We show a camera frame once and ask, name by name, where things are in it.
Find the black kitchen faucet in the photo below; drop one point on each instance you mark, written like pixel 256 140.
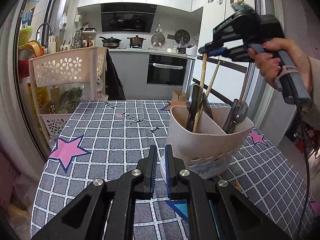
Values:
pixel 44 33

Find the patterned bamboo chopstick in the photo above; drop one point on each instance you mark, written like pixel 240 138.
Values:
pixel 243 88

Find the bronze pot with lid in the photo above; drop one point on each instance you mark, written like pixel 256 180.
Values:
pixel 136 42

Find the black range hood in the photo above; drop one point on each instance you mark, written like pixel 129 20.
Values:
pixel 124 16

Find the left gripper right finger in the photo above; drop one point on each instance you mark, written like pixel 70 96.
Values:
pixel 216 210

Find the grey checkered tablecloth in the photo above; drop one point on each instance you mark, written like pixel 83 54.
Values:
pixel 120 133

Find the blue star mat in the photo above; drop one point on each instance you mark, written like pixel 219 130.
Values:
pixel 179 207

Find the person right hand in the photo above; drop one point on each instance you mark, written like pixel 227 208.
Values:
pixel 269 66

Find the pink star sticker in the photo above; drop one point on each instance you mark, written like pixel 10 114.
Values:
pixel 65 151
pixel 256 137

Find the black wok on stove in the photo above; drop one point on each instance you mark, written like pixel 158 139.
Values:
pixel 110 42

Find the pink star sticker right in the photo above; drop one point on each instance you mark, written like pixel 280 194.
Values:
pixel 256 137

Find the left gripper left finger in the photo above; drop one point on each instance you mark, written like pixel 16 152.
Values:
pixel 105 209

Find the white refrigerator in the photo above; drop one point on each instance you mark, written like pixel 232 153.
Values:
pixel 226 69

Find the dark spoon top horizontal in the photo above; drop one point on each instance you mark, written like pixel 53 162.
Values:
pixel 231 115

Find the cardboard box on floor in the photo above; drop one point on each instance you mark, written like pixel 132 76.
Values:
pixel 178 96

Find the plain bamboo chopstick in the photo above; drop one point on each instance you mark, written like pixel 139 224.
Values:
pixel 198 114

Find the beige plastic utensil holder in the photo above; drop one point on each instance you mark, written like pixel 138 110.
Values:
pixel 209 151

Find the pink star sticker left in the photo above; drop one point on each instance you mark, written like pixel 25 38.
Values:
pixel 65 151

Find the beige perforated storage rack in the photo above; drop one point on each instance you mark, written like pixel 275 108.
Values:
pixel 59 81

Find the black garment on rack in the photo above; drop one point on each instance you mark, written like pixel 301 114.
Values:
pixel 114 87

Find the black built-in oven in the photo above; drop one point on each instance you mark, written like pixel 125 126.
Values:
pixel 166 70

